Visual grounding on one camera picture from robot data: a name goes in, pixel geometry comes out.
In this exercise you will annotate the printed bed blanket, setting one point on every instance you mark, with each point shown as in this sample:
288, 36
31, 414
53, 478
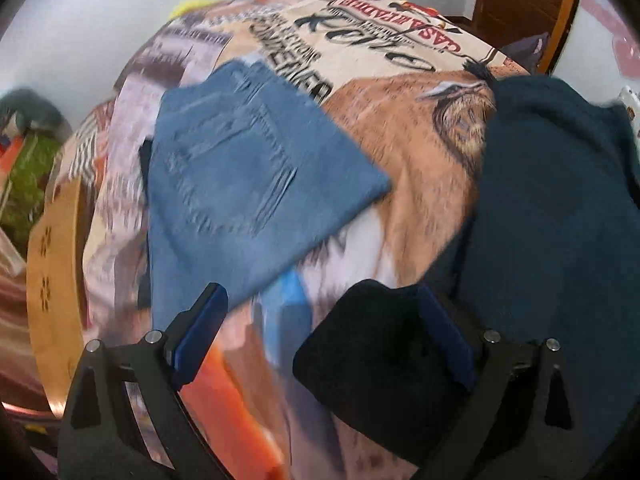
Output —
390, 75

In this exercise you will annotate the green storage bag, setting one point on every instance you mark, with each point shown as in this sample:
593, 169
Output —
23, 197

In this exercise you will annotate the white suitcase with stickers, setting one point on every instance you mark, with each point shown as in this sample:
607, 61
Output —
631, 102

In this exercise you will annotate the dark navy pants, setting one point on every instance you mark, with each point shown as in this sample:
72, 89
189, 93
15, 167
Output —
550, 251

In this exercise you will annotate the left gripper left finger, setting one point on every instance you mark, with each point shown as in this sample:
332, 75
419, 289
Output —
124, 418

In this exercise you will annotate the yellow foam bed rail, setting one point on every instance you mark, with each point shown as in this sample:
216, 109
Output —
187, 6

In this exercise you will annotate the wooden door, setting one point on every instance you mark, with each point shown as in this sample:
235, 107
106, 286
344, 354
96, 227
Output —
501, 22

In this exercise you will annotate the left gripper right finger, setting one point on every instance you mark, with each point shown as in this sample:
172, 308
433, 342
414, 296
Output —
520, 421

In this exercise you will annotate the grey cloth on floor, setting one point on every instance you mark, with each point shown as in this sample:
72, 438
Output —
527, 52

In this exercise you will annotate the folded blue jeans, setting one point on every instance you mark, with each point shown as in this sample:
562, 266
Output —
247, 175

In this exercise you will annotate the grey plush toy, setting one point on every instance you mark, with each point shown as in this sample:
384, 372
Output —
24, 109

